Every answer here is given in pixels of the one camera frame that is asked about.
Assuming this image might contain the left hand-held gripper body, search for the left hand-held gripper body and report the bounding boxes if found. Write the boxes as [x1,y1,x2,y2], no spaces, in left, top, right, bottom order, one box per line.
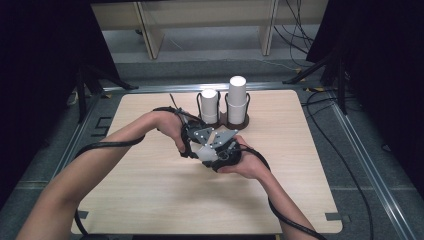
[179,115,216,160]

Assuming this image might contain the person's left hand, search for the person's left hand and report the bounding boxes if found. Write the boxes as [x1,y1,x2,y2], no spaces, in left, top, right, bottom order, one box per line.
[153,110,188,154]

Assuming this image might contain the dark wooden cup holder rack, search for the dark wooden cup holder rack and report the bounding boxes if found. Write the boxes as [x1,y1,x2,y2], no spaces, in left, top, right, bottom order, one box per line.
[195,89,251,131]

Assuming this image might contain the metal floor rail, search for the metal floor rail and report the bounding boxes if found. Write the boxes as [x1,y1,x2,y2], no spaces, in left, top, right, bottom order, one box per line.
[328,99,418,240]
[53,96,101,178]

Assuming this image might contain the pale desk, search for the pale desk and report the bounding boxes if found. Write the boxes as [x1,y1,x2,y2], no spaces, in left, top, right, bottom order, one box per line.
[90,0,329,61]

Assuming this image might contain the white disposable paper cup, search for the white disposable paper cup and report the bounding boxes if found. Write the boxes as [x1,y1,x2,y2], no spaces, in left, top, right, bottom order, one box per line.
[195,143,218,164]

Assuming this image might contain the person's right hand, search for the person's right hand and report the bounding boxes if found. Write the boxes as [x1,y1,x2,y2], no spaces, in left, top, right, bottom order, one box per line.
[217,134,272,181]

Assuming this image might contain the right hand-held gripper cable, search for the right hand-held gripper cable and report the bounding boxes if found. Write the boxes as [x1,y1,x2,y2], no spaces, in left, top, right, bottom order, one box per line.
[240,146,329,240]

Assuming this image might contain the black tripod stand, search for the black tripod stand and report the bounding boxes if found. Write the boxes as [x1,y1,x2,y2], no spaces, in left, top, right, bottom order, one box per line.
[282,49,349,116]
[74,63,139,124]

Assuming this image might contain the black curtain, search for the black curtain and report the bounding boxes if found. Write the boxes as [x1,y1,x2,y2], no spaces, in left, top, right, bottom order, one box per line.
[0,0,119,209]
[305,0,424,183]

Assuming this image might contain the long black floor cable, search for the long black floor cable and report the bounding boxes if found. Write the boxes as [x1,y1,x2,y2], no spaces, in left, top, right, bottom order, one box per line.
[301,88,374,240]

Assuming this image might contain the stack of white cups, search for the stack of white cups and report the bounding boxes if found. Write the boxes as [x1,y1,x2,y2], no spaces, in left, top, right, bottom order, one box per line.
[200,88,220,125]
[227,75,248,126]

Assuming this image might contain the black hanging cable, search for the black hanging cable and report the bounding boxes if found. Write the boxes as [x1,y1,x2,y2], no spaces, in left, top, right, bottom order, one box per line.
[284,0,315,46]
[273,25,309,56]

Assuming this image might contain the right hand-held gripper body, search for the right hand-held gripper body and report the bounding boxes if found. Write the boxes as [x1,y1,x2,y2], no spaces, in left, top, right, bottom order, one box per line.
[201,129,244,173]

